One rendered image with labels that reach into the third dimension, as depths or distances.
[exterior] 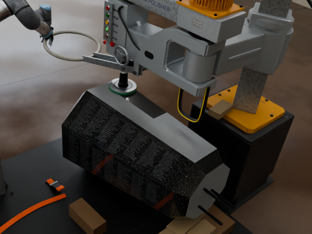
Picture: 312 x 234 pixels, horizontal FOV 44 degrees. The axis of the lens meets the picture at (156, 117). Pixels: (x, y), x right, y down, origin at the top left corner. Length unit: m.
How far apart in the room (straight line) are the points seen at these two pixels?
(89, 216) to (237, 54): 1.55
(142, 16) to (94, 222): 1.50
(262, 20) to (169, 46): 0.66
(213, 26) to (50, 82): 2.86
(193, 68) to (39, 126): 2.06
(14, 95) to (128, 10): 2.19
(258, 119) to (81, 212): 1.50
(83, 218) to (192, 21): 1.60
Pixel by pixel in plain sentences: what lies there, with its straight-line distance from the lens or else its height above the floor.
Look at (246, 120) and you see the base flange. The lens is 3.00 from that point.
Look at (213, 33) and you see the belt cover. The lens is 2.18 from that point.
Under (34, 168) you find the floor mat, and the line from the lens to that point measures 3.52.
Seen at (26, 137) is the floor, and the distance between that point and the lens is 3.88.
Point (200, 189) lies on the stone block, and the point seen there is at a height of 0.63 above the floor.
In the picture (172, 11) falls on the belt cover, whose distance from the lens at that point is 2.36.
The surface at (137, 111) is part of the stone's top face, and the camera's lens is 2.82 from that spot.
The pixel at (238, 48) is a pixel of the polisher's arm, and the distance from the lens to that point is 2.54.
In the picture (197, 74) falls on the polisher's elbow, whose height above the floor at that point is 1.29.
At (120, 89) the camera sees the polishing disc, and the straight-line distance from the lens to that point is 3.00.
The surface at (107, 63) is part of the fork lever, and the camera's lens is 3.04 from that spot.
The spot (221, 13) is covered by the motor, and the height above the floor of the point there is 1.70.
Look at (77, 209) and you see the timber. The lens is 3.02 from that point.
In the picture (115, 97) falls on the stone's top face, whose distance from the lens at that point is 2.95.
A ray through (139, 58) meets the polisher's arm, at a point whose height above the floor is 1.20.
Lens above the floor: 2.42
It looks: 35 degrees down
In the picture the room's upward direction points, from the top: 8 degrees clockwise
